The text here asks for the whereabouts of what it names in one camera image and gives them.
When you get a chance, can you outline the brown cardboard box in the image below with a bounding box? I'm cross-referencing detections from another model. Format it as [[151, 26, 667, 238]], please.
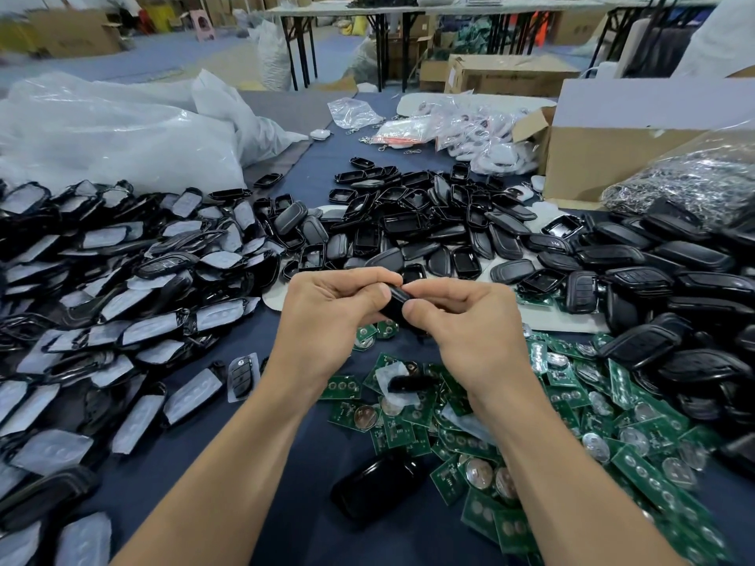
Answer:
[[446, 53, 582, 99]]

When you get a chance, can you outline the clear bag with red label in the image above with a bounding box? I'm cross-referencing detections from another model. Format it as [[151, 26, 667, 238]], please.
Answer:
[[363, 115, 438, 149]]

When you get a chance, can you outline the pink plastic stool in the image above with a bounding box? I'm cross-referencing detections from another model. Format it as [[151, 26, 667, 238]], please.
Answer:
[[189, 9, 217, 42]]

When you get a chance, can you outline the clear bag of metal parts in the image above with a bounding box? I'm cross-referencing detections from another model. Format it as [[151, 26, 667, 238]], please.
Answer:
[[602, 123, 755, 227]]

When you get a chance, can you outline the long white table top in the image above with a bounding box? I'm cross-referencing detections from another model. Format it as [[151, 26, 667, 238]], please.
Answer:
[[269, 0, 721, 19]]

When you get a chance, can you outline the lone glossy black shell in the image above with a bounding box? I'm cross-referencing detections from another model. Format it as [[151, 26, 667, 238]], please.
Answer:
[[333, 447, 432, 524]]

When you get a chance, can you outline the pile of shells with pads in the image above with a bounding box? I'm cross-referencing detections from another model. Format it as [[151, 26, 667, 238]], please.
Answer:
[[0, 176, 296, 566]]

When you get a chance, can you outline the person's right hand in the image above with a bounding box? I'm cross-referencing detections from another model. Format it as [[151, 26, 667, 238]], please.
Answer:
[[401, 277, 547, 410]]

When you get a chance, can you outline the person's right forearm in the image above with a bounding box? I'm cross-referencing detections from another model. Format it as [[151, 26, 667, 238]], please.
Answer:
[[484, 388, 686, 566]]

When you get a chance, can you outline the heap of clear parts bags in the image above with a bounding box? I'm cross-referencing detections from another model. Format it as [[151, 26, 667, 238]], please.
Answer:
[[430, 100, 542, 175]]

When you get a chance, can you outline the person's left forearm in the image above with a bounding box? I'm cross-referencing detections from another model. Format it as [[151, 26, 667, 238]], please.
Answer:
[[112, 377, 320, 566]]

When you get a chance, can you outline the pile of black shell halves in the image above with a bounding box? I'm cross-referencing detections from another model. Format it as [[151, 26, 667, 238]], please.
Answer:
[[277, 156, 585, 290]]

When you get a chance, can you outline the large white plastic bag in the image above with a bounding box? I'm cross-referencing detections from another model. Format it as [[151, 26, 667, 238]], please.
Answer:
[[0, 70, 311, 196]]

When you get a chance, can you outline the black rubber button pad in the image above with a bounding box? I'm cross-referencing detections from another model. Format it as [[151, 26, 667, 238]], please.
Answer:
[[389, 373, 438, 394]]

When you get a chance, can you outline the black metal table frame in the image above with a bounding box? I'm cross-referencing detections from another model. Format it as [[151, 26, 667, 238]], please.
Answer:
[[274, 8, 420, 92]]

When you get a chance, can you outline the person's left hand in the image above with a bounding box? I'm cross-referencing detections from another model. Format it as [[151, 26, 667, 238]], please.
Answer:
[[269, 267, 405, 399]]

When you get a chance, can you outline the small crumpled clear plastic bag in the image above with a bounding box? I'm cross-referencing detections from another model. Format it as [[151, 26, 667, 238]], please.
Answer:
[[328, 97, 386, 133]]

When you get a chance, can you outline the large open cardboard box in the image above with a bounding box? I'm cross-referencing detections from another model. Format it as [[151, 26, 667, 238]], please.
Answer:
[[513, 76, 755, 210]]

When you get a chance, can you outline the pile of green circuit boards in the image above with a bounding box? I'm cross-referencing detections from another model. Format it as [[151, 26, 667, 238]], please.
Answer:
[[321, 318, 738, 566]]

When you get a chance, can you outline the clear plastic film piece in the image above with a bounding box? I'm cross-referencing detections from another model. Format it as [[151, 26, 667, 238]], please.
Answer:
[[375, 362, 420, 408]]

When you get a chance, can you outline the white sack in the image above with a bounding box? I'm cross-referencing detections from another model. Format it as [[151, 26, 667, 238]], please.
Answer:
[[251, 20, 293, 92]]

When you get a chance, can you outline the pile of assembled black fobs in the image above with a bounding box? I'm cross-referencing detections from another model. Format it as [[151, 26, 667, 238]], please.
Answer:
[[566, 197, 755, 472]]

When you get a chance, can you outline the tan cardboard box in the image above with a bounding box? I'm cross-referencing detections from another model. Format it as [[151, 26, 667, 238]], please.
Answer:
[[26, 8, 125, 57]]

